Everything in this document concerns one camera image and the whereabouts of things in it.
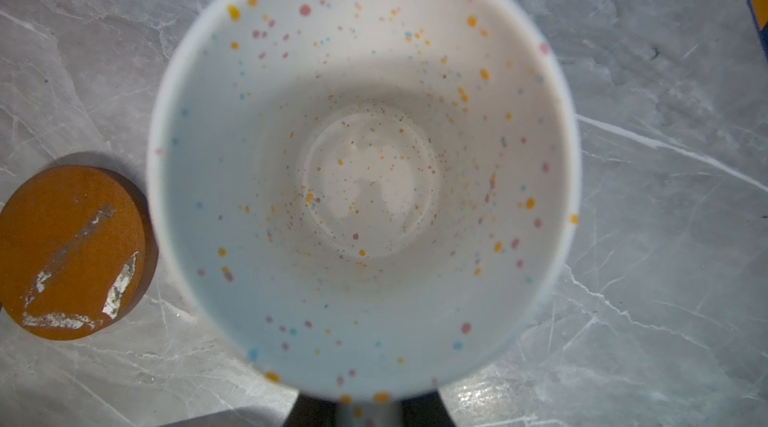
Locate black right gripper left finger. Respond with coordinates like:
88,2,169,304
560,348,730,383
283,394,336,427

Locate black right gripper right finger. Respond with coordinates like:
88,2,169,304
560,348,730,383
402,391,456,427

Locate white mug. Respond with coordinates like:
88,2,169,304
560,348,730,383
146,0,581,426

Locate dark brown wooden round coaster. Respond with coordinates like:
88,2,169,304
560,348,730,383
1,165,158,341

